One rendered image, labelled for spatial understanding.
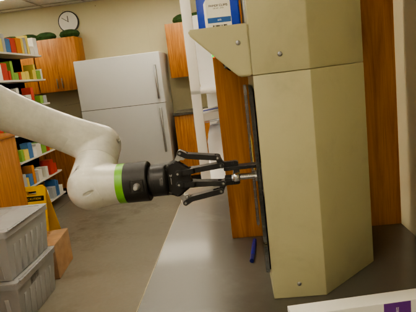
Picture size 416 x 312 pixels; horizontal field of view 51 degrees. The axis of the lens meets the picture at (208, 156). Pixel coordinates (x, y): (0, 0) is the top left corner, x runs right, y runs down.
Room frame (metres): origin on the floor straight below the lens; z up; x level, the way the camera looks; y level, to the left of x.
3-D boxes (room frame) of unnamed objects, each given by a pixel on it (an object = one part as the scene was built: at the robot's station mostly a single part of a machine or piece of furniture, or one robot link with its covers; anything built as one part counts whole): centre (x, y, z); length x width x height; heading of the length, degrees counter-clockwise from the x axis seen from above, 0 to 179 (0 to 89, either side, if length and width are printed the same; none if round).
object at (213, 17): (0.95, -0.05, 1.54); 0.05 x 0.05 x 0.06; 4
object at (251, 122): (1.02, -0.11, 1.19); 0.30 x 0.01 x 0.40; 176
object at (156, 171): (0.98, 0.09, 1.20); 0.09 x 0.07 x 0.08; 86
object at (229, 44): (1.02, -0.06, 1.46); 0.32 x 0.11 x 0.10; 176
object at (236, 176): (0.95, -0.07, 1.20); 0.10 x 0.05 x 0.03; 176
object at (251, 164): (0.97, -0.07, 1.21); 0.07 x 0.03 x 0.01; 86
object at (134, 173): (0.99, 0.16, 1.20); 0.12 x 0.06 x 0.09; 176
